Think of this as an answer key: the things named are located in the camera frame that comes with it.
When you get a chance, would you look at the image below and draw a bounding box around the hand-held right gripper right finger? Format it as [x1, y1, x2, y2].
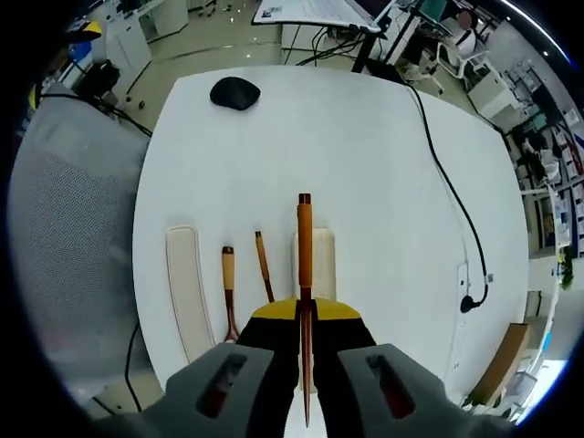
[313, 297, 458, 438]

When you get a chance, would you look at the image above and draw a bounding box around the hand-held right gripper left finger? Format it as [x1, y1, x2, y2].
[164, 296, 301, 438]

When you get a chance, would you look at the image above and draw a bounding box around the beige cutlery case lid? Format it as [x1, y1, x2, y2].
[164, 224, 217, 365]

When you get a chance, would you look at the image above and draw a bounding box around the wooden spoon utensil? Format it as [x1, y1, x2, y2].
[221, 245, 241, 345]

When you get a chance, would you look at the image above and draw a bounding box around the wooden chopstick utensil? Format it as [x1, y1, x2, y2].
[254, 230, 276, 304]
[296, 192, 317, 429]

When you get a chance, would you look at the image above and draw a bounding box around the beige cutlery case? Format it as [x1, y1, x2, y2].
[291, 227, 338, 303]

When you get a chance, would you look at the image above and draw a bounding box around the potted green plant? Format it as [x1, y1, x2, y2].
[558, 245, 577, 292]

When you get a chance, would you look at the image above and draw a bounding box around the grey mesh office chair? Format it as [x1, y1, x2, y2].
[7, 97, 152, 403]

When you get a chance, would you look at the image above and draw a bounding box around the black rounded object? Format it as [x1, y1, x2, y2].
[209, 76, 263, 112]

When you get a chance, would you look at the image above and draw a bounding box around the white drawer cabinet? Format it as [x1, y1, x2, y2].
[466, 67, 525, 120]

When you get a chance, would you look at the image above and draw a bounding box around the black floor bag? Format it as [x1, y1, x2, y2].
[78, 60, 123, 100]

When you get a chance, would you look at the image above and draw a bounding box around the white office chair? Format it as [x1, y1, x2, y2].
[434, 39, 490, 93]

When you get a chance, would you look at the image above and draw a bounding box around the white floor cabinet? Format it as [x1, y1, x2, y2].
[103, 7, 153, 87]

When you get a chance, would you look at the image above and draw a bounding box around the white table cable cover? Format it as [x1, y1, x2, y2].
[456, 261, 472, 330]

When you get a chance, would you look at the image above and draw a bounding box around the black power cable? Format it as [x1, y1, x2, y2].
[404, 83, 490, 315]

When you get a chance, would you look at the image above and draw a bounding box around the black cable bundle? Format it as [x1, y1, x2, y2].
[295, 26, 367, 68]

